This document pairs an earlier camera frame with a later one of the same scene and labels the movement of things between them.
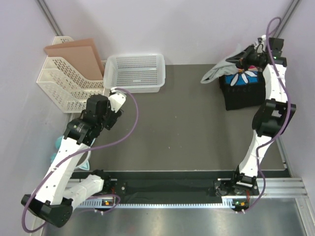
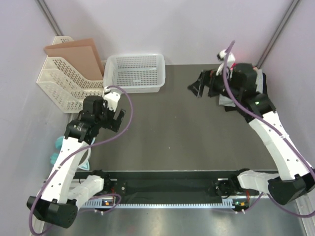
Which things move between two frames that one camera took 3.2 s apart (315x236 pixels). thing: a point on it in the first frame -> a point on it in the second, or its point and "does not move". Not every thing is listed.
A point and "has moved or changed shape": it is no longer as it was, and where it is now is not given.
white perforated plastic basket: (141, 73) does not move
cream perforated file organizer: (66, 86) does not move
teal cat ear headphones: (84, 159) does not move
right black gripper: (243, 56) -> (197, 87)
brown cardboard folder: (81, 55) does not move
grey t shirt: (224, 68) has moved or changed shape
